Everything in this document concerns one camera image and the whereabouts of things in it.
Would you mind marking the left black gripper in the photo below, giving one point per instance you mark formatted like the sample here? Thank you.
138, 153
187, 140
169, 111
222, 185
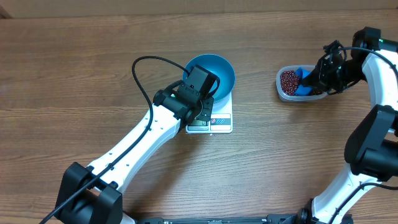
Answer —
205, 112

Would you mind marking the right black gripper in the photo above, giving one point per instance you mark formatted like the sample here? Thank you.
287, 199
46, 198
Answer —
317, 78

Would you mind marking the blue plastic measuring scoop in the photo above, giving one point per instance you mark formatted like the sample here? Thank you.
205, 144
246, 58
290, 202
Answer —
302, 88

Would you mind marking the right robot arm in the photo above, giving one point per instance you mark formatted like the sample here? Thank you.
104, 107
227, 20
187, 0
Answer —
371, 159

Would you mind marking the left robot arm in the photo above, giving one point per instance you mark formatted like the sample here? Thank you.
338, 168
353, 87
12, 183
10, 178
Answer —
94, 194

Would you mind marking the white digital kitchen scale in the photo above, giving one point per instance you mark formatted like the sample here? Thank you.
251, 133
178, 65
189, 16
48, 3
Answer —
221, 121

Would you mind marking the blue metal bowl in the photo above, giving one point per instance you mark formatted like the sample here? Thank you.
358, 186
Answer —
221, 68

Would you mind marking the red beans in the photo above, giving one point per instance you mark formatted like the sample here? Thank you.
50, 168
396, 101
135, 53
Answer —
289, 82

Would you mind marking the clear plastic food container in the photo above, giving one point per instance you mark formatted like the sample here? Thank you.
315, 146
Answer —
315, 94

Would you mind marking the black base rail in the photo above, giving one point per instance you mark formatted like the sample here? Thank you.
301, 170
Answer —
270, 219

